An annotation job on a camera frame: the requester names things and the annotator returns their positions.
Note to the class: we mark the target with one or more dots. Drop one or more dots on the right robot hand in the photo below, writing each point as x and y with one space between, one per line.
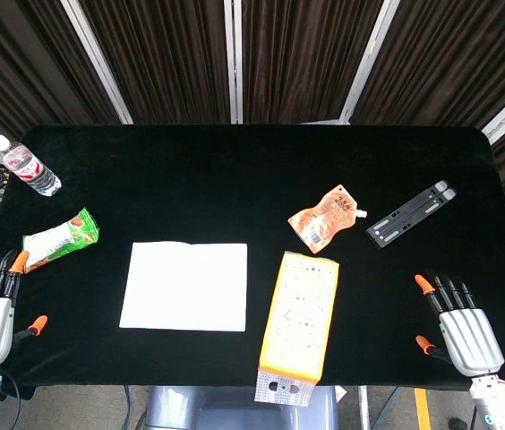
467 331

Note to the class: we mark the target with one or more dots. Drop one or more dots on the pale yellow rectangular block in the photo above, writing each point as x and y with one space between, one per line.
185 286

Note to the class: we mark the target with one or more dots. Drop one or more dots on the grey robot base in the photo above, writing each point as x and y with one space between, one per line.
239 408

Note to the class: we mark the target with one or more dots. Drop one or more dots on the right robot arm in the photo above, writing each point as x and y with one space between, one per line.
496 403

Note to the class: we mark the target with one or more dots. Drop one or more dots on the green white snack bag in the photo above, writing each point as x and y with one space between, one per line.
57 239

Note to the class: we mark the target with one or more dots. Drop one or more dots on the black folding stand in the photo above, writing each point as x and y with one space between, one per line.
411 215

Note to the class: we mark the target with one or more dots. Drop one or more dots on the clear plastic water bottle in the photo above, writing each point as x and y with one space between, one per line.
26 165

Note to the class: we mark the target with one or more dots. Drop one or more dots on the yellow snack box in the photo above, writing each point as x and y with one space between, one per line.
299 313

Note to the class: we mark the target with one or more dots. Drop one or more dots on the orange spouted drink pouch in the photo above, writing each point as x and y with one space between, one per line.
324 219

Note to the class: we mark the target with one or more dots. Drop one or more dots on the black tablecloth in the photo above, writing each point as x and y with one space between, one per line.
252 188

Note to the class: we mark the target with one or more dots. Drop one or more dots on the dark brown curtain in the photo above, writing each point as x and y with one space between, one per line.
252 58

